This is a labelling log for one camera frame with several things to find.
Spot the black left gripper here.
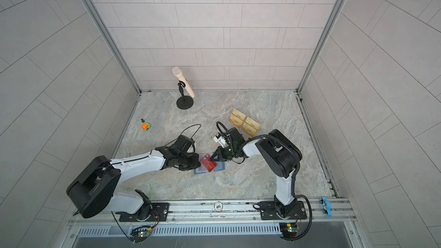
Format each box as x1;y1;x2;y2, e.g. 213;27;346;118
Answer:
176;153;204;171

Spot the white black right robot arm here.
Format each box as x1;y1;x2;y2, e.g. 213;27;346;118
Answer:
210;128;307;219

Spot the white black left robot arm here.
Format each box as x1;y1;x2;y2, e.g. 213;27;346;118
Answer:
66;135;201;221

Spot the clear acrylic card tray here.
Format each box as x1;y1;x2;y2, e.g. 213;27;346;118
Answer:
229;109;260;137

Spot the green orange toy truck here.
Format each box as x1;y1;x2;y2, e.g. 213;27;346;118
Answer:
142;123;152;130

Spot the black microphone stand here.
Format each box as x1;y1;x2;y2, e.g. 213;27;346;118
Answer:
176;81;194;110

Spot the left green circuit board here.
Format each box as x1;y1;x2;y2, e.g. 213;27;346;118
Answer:
130;226;153;243

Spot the green circuit board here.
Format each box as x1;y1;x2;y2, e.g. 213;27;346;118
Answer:
130;226;153;243
279;223;300;240

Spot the cream microphone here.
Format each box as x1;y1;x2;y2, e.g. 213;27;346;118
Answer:
172;67;195;98

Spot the right green circuit board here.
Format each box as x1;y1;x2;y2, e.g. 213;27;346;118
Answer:
279;223;300;240

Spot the blue clip on rail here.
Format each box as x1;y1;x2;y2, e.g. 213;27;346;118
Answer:
320;197;333;218

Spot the aluminium mounting rail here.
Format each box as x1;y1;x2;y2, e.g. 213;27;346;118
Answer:
68;197;356;227

